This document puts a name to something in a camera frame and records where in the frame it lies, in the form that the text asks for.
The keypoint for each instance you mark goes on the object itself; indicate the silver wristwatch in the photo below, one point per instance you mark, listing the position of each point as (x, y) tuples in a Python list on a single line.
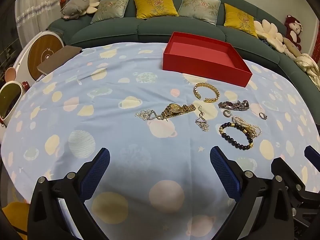
[(231, 104)]

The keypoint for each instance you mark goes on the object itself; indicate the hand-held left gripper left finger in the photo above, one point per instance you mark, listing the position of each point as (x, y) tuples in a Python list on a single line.
[(96, 171)]

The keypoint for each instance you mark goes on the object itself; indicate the red plush monkey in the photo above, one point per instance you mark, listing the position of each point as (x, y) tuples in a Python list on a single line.
[(292, 30)]

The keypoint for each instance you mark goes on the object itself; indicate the grey embroidered cushion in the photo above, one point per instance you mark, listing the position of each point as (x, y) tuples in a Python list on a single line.
[(111, 7), (200, 6)]

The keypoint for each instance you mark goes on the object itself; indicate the grey plush pig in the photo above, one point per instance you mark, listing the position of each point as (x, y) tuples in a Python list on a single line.
[(75, 6)]

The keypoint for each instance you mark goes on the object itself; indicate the yellow embroidered cushion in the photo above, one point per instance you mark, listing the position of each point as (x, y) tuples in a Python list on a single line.
[(155, 5), (238, 17)]

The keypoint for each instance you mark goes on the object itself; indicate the red cardboard box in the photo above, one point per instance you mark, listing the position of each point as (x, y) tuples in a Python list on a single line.
[(200, 65)]

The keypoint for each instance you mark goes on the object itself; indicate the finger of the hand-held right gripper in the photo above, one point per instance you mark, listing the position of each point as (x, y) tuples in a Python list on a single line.
[(312, 155), (282, 166)]

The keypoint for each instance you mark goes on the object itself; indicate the white curtain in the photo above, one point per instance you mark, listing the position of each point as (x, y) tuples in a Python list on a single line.
[(37, 12)]

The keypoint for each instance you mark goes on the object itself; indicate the blue planet print tablecloth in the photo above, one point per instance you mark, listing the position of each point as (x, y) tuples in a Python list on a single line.
[(125, 142)]

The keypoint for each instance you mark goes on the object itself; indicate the white device with pink ears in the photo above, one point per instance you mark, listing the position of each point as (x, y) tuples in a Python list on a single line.
[(10, 97)]

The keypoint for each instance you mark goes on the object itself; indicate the brown notebook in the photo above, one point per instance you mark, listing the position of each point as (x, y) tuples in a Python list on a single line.
[(60, 57)]

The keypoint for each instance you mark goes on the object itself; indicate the white appliance with wooden disc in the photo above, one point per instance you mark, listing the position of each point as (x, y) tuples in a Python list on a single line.
[(42, 52)]

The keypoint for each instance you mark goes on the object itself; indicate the small red object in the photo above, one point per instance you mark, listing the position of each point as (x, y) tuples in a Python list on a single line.
[(25, 84)]

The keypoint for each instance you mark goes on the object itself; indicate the yellow object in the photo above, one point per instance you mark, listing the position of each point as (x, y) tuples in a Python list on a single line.
[(15, 215)]

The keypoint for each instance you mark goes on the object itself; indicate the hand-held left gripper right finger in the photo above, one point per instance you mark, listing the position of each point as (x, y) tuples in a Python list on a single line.
[(225, 172)]

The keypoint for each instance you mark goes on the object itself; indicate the gold wristwatch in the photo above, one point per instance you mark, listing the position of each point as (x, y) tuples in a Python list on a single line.
[(173, 108)]

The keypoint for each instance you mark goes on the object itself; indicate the green sofa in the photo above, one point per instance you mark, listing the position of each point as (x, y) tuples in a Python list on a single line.
[(150, 27)]

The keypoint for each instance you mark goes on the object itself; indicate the silver hoop earring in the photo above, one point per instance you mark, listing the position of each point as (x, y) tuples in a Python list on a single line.
[(225, 114)]

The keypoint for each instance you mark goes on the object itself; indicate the cream blanket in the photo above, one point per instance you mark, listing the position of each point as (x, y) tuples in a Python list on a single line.
[(307, 65)]

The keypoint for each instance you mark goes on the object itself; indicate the beige plush toy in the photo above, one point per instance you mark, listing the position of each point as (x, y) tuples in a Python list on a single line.
[(291, 46)]

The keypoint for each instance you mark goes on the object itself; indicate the white flower cushion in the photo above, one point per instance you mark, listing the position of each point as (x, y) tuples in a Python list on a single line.
[(268, 32)]

